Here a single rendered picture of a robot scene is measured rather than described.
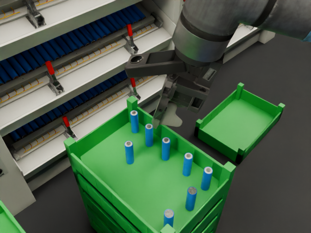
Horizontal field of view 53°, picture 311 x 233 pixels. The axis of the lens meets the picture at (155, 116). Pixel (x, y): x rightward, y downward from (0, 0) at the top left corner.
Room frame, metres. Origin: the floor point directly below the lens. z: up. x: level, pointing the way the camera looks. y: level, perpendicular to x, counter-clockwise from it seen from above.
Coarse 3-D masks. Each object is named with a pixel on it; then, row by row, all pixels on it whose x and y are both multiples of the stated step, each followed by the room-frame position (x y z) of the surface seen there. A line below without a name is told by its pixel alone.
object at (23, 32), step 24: (0, 0) 0.65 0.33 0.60; (24, 0) 0.67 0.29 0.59; (48, 0) 0.71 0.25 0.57; (72, 0) 0.73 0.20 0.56; (96, 0) 0.75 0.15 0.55; (120, 0) 0.79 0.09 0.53; (0, 24) 0.61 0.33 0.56; (24, 24) 0.63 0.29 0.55; (48, 24) 0.65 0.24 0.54; (72, 24) 0.69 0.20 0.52; (0, 48) 0.56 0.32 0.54; (24, 48) 0.60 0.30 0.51
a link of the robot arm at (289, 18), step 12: (276, 0) 0.40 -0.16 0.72; (288, 0) 0.40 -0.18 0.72; (300, 0) 0.40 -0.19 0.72; (264, 12) 0.40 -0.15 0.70; (276, 12) 0.40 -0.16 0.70; (288, 12) 0.40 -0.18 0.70; (300, 12) 0.40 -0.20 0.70; (252, 24) 0.41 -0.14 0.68; (264, 24) 0.41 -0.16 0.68; (276, 24) 0.40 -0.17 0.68; (288, 24) 0.40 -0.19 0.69; (300, 24) 0.40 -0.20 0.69; (288, 36) 0.42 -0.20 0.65; (300, 36) 0.41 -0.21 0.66
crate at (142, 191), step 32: (96, 128) 0.48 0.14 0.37; (128, 128) 0.53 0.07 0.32; (160, 128) 0.50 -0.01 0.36; (96, 160) 0.43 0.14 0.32; (160, 160) 0.43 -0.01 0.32; (128, 192) 0.34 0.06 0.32; (160, 192) 0.34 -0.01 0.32; (224, 192) 0.34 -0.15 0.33; (160, 224) 0.27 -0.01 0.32; (192, 224) 0.26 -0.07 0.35
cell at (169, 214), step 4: (164, 212) 0.27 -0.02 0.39; (168, 212) 0.27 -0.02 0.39; (172, 212) 0.27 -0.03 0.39; (164, 216) 0.26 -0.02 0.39; (168, 216) 0.26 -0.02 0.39; (172, 216) 0.26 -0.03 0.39; (164, 220) 0.26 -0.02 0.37; (168, 220) 0.26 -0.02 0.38; (172, 220) 0.26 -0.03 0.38; (164, 224) 0.26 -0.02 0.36; (172, 224) 0.26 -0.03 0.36
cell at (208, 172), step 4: (204, 168) 0.36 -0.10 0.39; (208, 168) 0.36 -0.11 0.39; (204, 172) 0.35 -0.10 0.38; (208, 172) 0.35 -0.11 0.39; (212, 172) 0.35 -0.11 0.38; (204, 176) 0.35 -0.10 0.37; (208, 176) 0.35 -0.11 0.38; (204, 180) 0.35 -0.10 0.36; (208, 180) 0.35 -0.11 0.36; (204, 184) 0.35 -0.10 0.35; (208, 184) 0.35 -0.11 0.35; (204, 188) 0.35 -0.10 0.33; (208, 188) 0.35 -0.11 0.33
